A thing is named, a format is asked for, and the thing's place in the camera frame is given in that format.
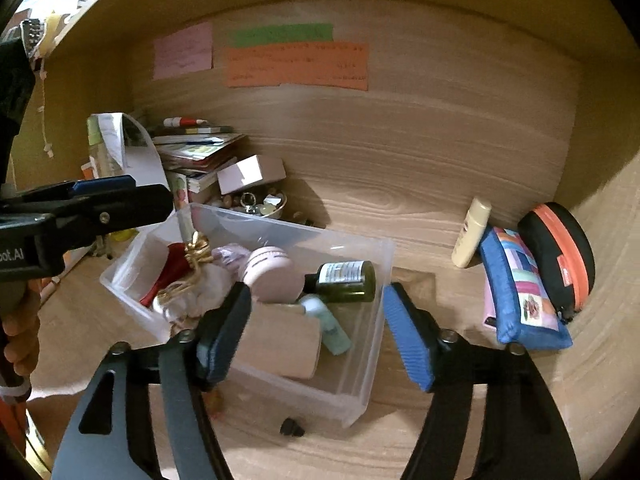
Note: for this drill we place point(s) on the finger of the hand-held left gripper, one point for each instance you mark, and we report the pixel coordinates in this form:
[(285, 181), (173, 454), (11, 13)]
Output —
[(130, 210), (102, 185)]

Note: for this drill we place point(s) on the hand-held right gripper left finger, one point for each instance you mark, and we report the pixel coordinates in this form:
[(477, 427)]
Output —
[(220, 345)]

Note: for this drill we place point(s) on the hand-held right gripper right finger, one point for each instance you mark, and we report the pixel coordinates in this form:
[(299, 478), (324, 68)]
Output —
[(407, 340)]

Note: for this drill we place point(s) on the beige wooden block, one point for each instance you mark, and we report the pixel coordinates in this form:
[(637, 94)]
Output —
[(280, 342)]

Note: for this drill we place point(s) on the clear plastic bin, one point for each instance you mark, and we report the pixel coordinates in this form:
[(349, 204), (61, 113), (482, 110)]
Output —
[(350, 370)]

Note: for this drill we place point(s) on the red and white cloth pouch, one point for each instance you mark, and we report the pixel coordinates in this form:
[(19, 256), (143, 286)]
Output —
[(167, 270)]

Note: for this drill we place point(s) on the teal plastic bottle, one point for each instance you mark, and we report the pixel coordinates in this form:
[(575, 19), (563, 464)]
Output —
[(325, 327)]

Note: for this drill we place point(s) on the pink round macaron case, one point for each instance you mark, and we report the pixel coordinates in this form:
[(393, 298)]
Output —
[(272, 272)]

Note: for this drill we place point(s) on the wooden desktop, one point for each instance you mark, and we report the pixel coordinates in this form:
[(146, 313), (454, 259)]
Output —
[(425, 435)]

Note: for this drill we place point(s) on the person's left hand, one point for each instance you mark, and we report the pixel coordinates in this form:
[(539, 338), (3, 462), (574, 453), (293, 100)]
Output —
[(22, 340)]

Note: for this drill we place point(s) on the white paper pad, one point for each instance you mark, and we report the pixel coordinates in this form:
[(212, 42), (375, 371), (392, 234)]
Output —
[(142, 155)]

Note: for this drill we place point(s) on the fruit print box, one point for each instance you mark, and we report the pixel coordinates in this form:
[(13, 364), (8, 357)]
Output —
[(178, 190)]

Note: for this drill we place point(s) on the gold ribbon bow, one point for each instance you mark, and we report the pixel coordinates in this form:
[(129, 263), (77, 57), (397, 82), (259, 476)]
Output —
[(198, 250)]

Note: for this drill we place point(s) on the dark green glass bottle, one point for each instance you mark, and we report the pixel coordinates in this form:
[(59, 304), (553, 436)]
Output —
[(347, 280)]

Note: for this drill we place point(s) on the pink flat case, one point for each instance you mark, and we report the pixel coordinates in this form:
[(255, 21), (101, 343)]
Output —
[(490, 310)]

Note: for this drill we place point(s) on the stack of books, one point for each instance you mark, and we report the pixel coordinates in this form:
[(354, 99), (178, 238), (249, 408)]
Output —
[(200, 152)]

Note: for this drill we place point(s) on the red white glue bottle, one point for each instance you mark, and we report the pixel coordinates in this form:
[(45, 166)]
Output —
[(182, 121)]

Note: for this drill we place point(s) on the small black cap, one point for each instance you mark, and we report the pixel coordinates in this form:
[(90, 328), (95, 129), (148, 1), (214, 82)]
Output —
[(292, 426)]

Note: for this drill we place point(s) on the cream lotion bottle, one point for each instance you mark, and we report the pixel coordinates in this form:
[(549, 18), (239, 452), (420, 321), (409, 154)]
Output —
[(470, 235)]

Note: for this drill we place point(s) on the glass bowl of beads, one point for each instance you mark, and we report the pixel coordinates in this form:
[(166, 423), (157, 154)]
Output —
[(255, 205)]

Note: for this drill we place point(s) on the blue patchwork pencil pouch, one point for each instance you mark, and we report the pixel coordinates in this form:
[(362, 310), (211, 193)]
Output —
[(522, 290)]

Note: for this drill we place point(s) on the small pink white box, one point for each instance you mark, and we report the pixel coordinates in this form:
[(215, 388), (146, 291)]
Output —
[(250, 172)]

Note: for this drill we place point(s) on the pink paper note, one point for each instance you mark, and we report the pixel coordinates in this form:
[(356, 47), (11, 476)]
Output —
[(182, 50)]

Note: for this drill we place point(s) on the black orange zip case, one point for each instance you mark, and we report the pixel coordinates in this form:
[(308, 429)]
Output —
[(560, 250)]

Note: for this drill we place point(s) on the orange paper note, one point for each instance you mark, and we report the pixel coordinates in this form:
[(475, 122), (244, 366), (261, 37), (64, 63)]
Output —
[(295, 67)]

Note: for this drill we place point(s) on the green paper note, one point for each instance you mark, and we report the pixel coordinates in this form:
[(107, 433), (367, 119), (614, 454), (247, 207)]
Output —
[(282, 34)]

